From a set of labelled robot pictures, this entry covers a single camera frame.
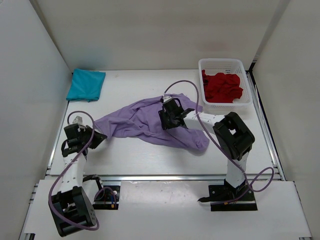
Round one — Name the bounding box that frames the purple t shirt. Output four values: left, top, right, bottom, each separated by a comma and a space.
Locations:
94, 96, 210, 152

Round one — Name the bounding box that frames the teal t shirt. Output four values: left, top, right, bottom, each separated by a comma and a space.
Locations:
66, 68, 106, 102

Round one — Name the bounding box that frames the red t shirt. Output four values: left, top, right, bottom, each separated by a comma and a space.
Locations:
201, 70, 243, 104

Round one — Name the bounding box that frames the white plastic basket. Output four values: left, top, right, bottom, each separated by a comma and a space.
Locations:
198, 58, 253, 115

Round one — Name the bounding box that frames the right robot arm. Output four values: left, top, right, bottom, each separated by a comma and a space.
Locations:
158, 96, 255, 201

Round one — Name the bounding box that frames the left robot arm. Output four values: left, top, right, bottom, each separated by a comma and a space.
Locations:
48, 123, 107, 237

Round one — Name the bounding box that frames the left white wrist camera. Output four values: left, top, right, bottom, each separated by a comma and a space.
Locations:
72, 115, 83, 126

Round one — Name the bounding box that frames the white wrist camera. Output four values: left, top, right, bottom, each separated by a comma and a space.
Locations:
160, 94, 173, 105
72, 115, 83, 126

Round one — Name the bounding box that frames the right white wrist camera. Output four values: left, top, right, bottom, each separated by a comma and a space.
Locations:
160, 94, 173, 105

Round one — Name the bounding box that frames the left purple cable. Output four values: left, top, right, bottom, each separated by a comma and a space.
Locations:
48, 110, 118, 231

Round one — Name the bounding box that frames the purple cable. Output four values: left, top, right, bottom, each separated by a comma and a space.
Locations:
48, 110, 118, 231
161, 79, 276, 203

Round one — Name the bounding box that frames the aluminium front rail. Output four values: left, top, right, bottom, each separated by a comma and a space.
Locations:
44, 173, 282, 182

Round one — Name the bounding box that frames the aluminium rail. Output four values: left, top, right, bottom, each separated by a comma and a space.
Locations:
44, 173, 282, 182
246, 71, 287, 181

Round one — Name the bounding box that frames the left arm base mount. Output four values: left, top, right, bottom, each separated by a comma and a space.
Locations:
82, 174, 121, 210

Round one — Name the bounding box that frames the aluminium right side rail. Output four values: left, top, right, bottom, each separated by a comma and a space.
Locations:
246, 71, 287, 181

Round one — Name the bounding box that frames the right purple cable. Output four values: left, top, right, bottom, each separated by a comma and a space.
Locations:
161, 79, 276, 203

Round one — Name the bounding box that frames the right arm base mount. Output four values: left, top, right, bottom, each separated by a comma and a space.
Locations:
197, 185, 258, 212

